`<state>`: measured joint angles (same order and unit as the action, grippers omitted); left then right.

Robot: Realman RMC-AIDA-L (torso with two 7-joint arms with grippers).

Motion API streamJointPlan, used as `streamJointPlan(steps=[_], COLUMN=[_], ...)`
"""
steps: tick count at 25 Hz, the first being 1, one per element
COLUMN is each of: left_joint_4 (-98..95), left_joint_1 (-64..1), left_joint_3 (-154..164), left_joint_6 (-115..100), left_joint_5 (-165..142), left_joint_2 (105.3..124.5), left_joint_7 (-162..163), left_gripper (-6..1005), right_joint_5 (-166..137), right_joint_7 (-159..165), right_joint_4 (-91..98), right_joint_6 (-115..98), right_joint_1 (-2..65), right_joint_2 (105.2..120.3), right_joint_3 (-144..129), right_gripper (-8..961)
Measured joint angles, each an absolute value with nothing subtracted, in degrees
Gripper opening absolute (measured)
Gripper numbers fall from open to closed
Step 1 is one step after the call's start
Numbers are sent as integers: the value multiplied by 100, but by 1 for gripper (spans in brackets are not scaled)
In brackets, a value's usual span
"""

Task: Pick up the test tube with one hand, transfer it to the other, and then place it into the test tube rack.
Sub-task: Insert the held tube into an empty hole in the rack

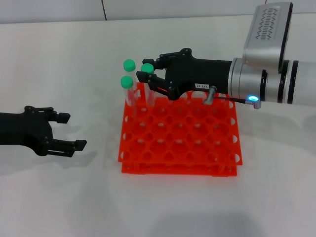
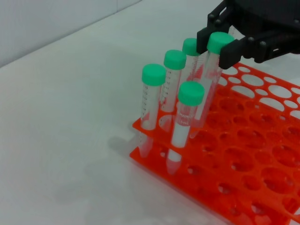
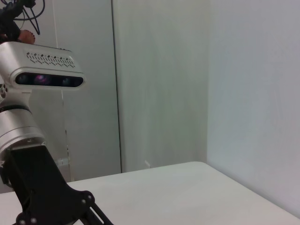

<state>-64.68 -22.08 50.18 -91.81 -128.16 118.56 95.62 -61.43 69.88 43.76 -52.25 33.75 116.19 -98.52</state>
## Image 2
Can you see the clear test tube green cap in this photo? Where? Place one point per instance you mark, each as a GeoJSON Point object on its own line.
{"type": "Point", "coordinates": [153, 75]}
{"type": "Point", "coordinates": [220, 42]}
{"type": "Point", "coordinates": [174, 59]}
{"type": "Point", "coordinates": [191, 93]}
{"type": "Point", "coordinates": [189, 47]}

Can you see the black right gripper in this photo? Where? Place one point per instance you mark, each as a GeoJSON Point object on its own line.
{"type": "Point", "coordinates": [269, 14]}

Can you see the orange test tube rack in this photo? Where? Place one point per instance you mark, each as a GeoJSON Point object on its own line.
{"type": "Point", "coordinates": [234, 152]}

